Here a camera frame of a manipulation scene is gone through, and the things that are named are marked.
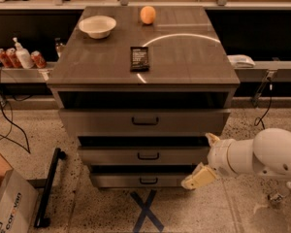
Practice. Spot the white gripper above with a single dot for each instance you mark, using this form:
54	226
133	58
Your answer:
218	157

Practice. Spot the grey drawer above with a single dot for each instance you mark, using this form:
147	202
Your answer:
143	156
138	122
125	180

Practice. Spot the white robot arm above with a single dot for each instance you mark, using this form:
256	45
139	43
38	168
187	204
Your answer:
267	155

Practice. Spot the grey drawer cabinet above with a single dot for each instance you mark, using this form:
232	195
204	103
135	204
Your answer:
139	102

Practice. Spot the grey bottom drawer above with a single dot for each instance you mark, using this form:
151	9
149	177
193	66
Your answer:
125	180

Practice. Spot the grey top drawer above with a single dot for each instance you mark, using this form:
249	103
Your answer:
138	122

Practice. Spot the red soda can middle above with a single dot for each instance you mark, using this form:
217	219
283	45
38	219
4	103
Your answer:
11	53

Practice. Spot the red soda can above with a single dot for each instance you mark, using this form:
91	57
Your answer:
4	59
11	53
38	59

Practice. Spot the clear plastic bottle on floor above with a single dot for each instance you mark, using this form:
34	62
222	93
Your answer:
281	192

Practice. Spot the white folded cloth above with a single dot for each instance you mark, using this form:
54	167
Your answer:
241	61

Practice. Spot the black snack bar packet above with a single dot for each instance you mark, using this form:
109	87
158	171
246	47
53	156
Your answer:
139	59

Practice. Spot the orange fruit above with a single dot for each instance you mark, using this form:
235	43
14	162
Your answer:
148	15

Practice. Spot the white bowl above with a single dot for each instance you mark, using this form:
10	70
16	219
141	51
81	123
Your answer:
97	27

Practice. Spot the black metal stand bar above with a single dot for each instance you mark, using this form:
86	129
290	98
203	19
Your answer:
41	221

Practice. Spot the small dark bottle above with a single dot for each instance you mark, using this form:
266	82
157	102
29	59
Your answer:
58	46

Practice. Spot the red soda can right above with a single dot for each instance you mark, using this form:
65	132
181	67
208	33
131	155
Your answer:
38	59

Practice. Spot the cardboard box with logo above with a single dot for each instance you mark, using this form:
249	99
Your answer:
17	200

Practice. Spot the white pump bottle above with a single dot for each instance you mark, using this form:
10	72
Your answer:
23	55

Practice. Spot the red soda can left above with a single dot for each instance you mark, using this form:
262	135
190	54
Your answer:
4	59

